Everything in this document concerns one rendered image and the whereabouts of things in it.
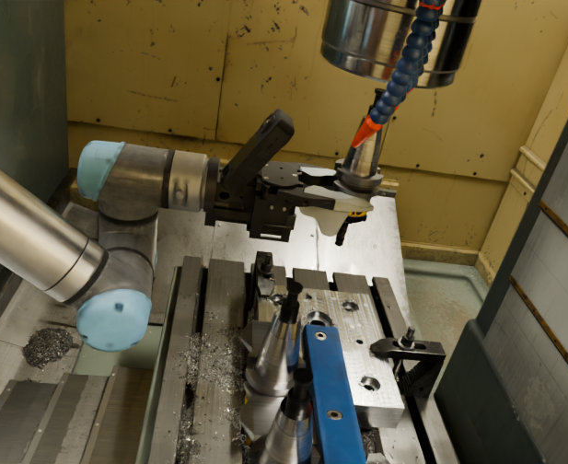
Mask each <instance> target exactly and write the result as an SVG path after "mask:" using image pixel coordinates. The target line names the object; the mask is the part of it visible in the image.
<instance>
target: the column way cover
mask: <svg viewBox="0 0 568 464"><path fill-rule="evenodd" d="M539 208H540V209H541V211H540V214H539V217H538V219H537V221H536V223H535V225H534V226H533V228H532V230H531V232H530V235H529V237H528V239H527V242H526V244H525V246H524V248H523V249H522V251H521V254H520V256H519V258H518V260H517V262H516V265H515V267H514V269H513V271H512V273H511V274H510V276H509V282H510V283H511V285H510V287H509V289H508V291H507V293H506V295H505V297H504V301H503V303H502V305H501V306H500V308H499V310H498V312H497V314H496V316H495V318H494V320H493V323H492V325H491V328H490V329H489V331H488V333H487V335H486V337H485V339H484V341H483V345H484V347H485V349H486V351H487V352H488V354H489V356H490V357H491V359H492V361H493V363H494V365H495V367H496V369H497V371H498V373H499V374H500V376H501V378H502V380H503V382H504V384H505V385H506V387H507V389H508V391H509V393H510V395H511V396H512V398H513V400H514V402H515V404H516V407H517V408H518V409H519V411H520V413H521V415H522V417H523V419H524V420H525V422H526V424H527V427H528V429H529V430H530V432H531V434H532V435H533V437H534V439H535V440H536V442H537V444H538V446H539V449H540V450H541V452H542V454H543V456H544V458H545V459H546V460H547V462H548V464H568V144H567V146H566V147H565V149H564V151H563V153H562V156H561V159H560V161H559V163H558V165H557V167H556V169H555V170H554V172H553V175H552V177H551V180H550V182H549V184H548V186H547V188H546V191H545V192H544V194H543V196H542V198H541V200H540V202H539Z"/></svg>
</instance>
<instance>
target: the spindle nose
mask: <svg viewBox="0 0 568 464"><path fill-rule="evenodd" d="M482 2H483V0H446V4H445V5H444V6H443V11H444V12H443V14H442V16H440V17H439V27H438V29H436V30H435V32H436V37H435V40H434V41H432V44H433V49H432V50H431V52H429V53H428V55H429V61H428V62H427V64H425V65H424V66H423V67H424V70H423V74H422V75H421V76H418V84H417V86H416V87H415V88H425V89H436V88H443V87H447V86H449V85H451V84H453V83H454V81H455V78H456V75H457V72H458V70H459V69H460V67H461V65H462V63H463V60H464V57H465V54H466V51H467V49H468V46H469V41H470V38H471V35H472V32H473V30H474V27H475V24H476V20H475V19H476V17H477V16H478V15H479V13H480V10H481V5H482ZM418 3H419V0H329V1H328V5H327V10H326V15H325V19H324V24H323V29H322V33H321V38H322V43H321V47H320V54H321V55H322V57H323V58H324V59H325V60H326V61H327V62H328V63H329V64H332V65H333V66H335V67H337V68H340V69H342V70H343V71H346V72H348V73H351V74H354V75H359V76H361V77H364V78H368V79H371V80H375V81H378V82H382V83H388V82H389V81H390V80H391V76H392V73H393V72H394V71H395V70H396V69H398V68H397V61H398V60H399V59H400V58H401V57H403V56H402V55H401V51H402V49H403V48H404V46H405V45H407V43H406V38H407V36H408V35H409V34H410V33H411V32H412V30H411V23H412V22H413V21H414V20H415V19H416V16H415V10H416V9H417V7H418V6H419V5H418Z"/></svg>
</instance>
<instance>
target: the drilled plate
mask: <svg viewBox="0 0 568 464"><path fill-rule="evenodd" d="M278 292H279V293H281V292H282V293H281V294H279V293H278ZM307 292H308V293H309V295H308V294H307ZM275 293H276V294H275ZM278 294H279V295H278ZM283 294H288V291H287V290H286V286H285V285H276V284H275V285H274V293H272V296H270V298H271V299H270V298H269V297H268V298H267V297H264V296H260V295H259V293H258V292H257V291H255V296H254V300H253V317H254V320H260V321H268V322H272V318H273V317H272V314H273V312H274V311H276V310H277V309H278V308H279V307H281V305H282V302H283V300H284V299H286V298H287V297H286V296H285V297H283ZM306 297H307V299H306ZM318 297H321V298H323V299H317V298H318ZM304 298H305V299H304ZM308 298H309V299H308ZM345 298H347V299H348V301H347V300H344V299H345ZM268 299H270V301H272V304H271V302H270V301H269V300H268ZM349 299H352V300H353V301H351V300H349ZM297 301H298V302H299V304H300V307H299V310H298V312H299V313H300V314H301V325H304V327H305V325H306V324H308V322H310V323H309V324H311V325H320V326H331V324H332V323H333V324H334V325H333V326H332V327H336V328H338V332H339V335H340V340H341V345H342V352H343V356H344V361H345V365H346V369H347V374H348V378H350V379H349V382H350V387H351V391H352V395H353V400H354V407H355V412H356V416H357V421H358V424H359V426H368V427H381V428H395V429H396V428H397V425H398V423H399V421H400V417H401V415H402V413H403V411H404V406H403V403H402V400H401V397H400V392H399V389H398V386H397V383H396V380H395V377H394V374H393V371H392V368H391V365H390V362H389V359H388V358H385V357H380V356H378V355H375V354H374V355H373V354H372V355H370V352H371V351H370V352H369V351H368V350H371V348H370V345H371V344H372V343H374V342H376V341H378V340H379V339H382V336H381V333H380V330H379V327H378V324H377V319H376V316H375V313H374V309H373V307H372V304H371V301H370V298H369V295H364V294H356V293H346V292H338V291H329V290H320V289H311V288H303V291H302V293H300V294H299V295H298V299H297ZM309 301H310V302H309ZM331 301H332V302H331ZM343 301H344V302H345V303H344V302H343ZM274 302H275V303H278V304H280V305H279V306H278V305H275V304H274ZM356 303H358V304H359V305H356ZM341 306H342V307H341ZM340 307H341V308H340ZM312 308H313V309H315V310H312ZM310 309H311V311H310ZM361 309H362V310H361ZM302 310H303V311H302ZM316 310H317V312H316ZM321 310H322V311H321ZM344 310H346V311H349V310H351V311H352V312H351V311H350V312H351V313H350V312H344ZM356 310H357V311H356ZM319 311H321V312H319ZM323 311H324V314H323ZM325 311H326V312H325ZM307 312H309V313H307ZM310 312H311V313H310ZM357 312H358V313H359V314H358V313H357ZM360 312H361V313H360ZM327 313H328V314H327ZM356 313H357V314H356ZM274 314H275V312H274ZM274 314H273V315H274ZM329 314H330V315H329ZM351 314H352V315H351ZM304 315H305V316H304ZM302 316H303V317H302ZM334 316H335V317H334ZM304 317H306V319H305V318H304ZM333 317H334V318H333ZM332 318H333V319H332ZM302 320H303V321H302ZM333 321H334V322H333ZM335 323H338V324H339V325H335ZM347 329H354V330H352V331H351V330H347ZM348 331H349V332H348ZM344 332H345V333H344ZM351 334H352V335H351ZM362 334H363V335H362ZM345 336H346V337H345ZM366 347H367V349H366ZM372 356H373V357H372ZM352 370H353V371H352ZM365 374H366V376H365ZM370 375H371V376H370ZM372 375H373V376H372ZM359 378H360V380H359ZM356 379H357V380H356ZM361 380H362V381H361ZM360 381H361V382H360ZM357 383H361V384H362V383H363V385H364V386H365V388H364V387H363V386H360V385H359V384H357ZM380 385H381V386H380ZM366 389H368V390H366ZM371 389H372V390H374V391H375V392H374V391H373V392H372V393H371V392H370V390H371Z"/></svg>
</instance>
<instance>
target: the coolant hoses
mask: <svg viewBox="0 0 568 464"><path fill-rule="evenodd" d="M445 4H446V0H419V3H418V5H419V6H418V7H417V9H416V10H415V16H416V19H415V20H414V21H413V22H412V23H411V30H412V32H411V33H410V34H409V35H408V36H407V38H406V43H407V45H405V46H404V48H403V49H402V51H401V55H402V56H403V57H401V58H400V59H399V60H398V61H397V68H398V69H396V70H395V71H394V72H393V73H392V76H391V80H390V81H389V82H388V84H387V89H386V90H385V91H384V92H383V93H382V95H381V99H380V100H379V101H377V104H376V107H375V108H373V109H372V110H371V111H370V114H369V115H367V116H366V118H365V121H364V122H363V124H362V126H361V128H360V129H359V131H358V133H357V134H356V136H355V138H354V139H353V141H352V147H354V148H356V147H357V146H359V145H360V144H361V143H363V142H364V141H365V140H367V139H368V138H369V137H370V136H372V135H373V134H374V133H376V132H377V131H379V130H380V129H382V127H383V124H385V123H386V122H388V118H389V116H391V115H392V114H393V113H394V111H395V110H397V109H398V107H399V105H400V104H401V102H403V101H404V100H405V99H406V95H407V94H409V93H410V92H411V91H412V90H413V89H414V88H415V87H416V86H417V84H418V76H421V75H422V74H423V70H424V67H423V66H424V65H425V64H427V62H428V61H429V55H428V53H429V52H431V50H432V49H433V44H432V41H434V40H435V37H436V32H435V30H436V29H438V27H439V17H440V16H442V14H443V12H444V11H443V6H444V5H445Z"/></svg>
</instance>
